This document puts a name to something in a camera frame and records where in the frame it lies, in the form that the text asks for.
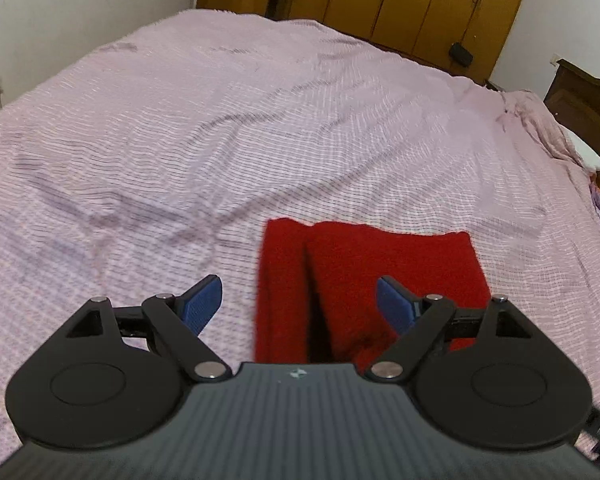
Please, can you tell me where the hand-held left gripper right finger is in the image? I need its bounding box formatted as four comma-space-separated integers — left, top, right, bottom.
365, 275, 533, 380

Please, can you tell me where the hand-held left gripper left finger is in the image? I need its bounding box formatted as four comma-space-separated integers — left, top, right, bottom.
66, 274, 231, 381

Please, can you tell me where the red towel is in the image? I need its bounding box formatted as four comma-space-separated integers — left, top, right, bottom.
254, 217, 493, 365

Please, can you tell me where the pink checked bed sheet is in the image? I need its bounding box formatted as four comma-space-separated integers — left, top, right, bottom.
0, 8, 600, 466

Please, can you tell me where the white pillow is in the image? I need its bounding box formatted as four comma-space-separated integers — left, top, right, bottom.
559, 124, 600, 172

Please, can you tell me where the small black bag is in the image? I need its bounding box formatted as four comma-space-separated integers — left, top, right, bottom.
449, 42, 475, 67

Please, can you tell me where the dark wooden headboard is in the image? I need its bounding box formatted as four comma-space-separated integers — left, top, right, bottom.
544, 59, 600, 194

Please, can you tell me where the wooden wardrobe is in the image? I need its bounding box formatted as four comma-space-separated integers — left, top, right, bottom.
196, 0, 536, 86

